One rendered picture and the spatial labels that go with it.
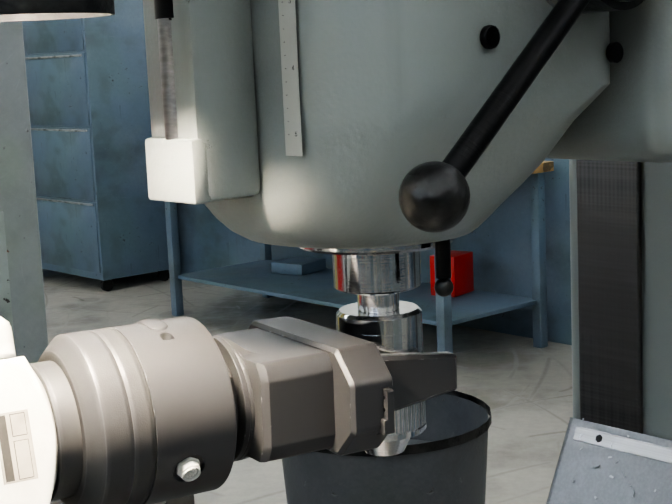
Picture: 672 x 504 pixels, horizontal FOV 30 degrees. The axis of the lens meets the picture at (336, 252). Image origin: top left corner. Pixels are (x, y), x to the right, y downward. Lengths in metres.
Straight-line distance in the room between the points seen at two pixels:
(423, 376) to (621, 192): 0.39
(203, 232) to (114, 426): 7.59
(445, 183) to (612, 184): 0.52
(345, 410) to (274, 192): 0.11
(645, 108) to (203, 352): 0.26
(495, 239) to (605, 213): 5.25
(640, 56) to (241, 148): 0.22
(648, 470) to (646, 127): 0.42
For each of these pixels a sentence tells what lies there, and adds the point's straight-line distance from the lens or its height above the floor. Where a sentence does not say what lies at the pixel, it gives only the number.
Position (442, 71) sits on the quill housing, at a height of 1.40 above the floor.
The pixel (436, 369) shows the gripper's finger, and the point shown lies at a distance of 0.67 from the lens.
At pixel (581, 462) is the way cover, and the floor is 1.06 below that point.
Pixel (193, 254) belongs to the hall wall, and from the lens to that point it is 8.29.
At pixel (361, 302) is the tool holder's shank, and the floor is 1.27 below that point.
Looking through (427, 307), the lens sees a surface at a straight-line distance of 5.86.
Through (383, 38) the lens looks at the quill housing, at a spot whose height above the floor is 1.41.
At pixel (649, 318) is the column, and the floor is 1.19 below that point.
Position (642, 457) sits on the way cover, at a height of 1.08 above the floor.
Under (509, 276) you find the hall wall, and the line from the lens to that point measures 6.25.
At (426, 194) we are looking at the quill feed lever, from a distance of 0.51.
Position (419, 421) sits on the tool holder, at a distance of 0.69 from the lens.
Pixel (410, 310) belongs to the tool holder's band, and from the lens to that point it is 0.67.
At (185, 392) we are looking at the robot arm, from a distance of 0.59.
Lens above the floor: 1.40
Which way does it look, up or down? 9 degrees down
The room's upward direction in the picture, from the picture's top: 3 degrees counter-clockwise
